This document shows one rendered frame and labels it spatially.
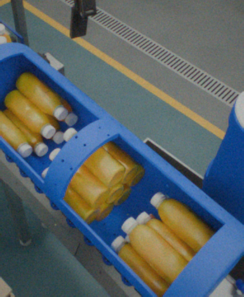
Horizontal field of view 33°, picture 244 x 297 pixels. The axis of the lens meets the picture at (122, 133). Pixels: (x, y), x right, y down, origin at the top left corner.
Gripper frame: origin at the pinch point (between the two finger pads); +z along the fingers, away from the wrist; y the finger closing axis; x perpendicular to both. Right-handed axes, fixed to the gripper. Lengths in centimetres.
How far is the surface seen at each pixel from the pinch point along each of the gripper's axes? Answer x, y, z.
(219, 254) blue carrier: 15, 50, 27
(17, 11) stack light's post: 16, -75, 74
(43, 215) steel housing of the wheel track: -9, 13, 71
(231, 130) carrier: 58, 16, 58
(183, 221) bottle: 17, 39, 39
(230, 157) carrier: 58, 22, 67
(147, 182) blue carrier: 19, 22, 53
